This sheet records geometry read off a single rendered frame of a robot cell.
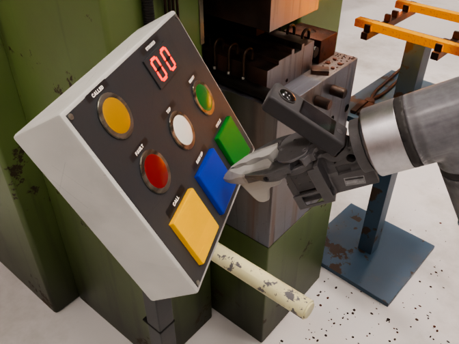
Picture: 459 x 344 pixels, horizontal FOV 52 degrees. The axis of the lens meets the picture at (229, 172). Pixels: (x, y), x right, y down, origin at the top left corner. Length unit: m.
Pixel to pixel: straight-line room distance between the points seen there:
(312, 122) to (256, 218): 0.74
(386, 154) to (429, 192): 1.88
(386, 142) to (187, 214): 0.26
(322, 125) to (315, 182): 0.08
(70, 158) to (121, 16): 0.45
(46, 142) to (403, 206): 1.96
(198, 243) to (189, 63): 0.29
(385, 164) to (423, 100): 0.08
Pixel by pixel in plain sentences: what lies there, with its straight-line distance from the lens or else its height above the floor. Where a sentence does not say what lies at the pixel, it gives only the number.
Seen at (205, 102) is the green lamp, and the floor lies 1.09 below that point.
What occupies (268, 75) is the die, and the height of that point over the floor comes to 0.97.
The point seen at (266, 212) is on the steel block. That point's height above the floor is 0.60.
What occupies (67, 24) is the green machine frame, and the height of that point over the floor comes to 1.12.
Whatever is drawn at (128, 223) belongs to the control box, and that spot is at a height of 1.06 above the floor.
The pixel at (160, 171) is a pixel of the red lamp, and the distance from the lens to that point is 0.60.
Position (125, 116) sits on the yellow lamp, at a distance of 0.58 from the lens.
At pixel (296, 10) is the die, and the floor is 1.09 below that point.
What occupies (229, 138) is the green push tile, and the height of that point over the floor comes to 1.03.
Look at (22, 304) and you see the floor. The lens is 1.97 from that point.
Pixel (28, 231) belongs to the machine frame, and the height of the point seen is 0.42.
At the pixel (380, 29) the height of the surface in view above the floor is 0.96.
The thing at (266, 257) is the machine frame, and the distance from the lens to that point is 1.38.
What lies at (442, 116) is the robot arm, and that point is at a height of 1.18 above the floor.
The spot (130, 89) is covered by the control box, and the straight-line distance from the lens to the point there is 0.61.
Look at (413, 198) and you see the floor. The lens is 2.39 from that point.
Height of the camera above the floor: 1.44
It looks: 37 degrees down
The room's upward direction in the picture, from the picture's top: straight up
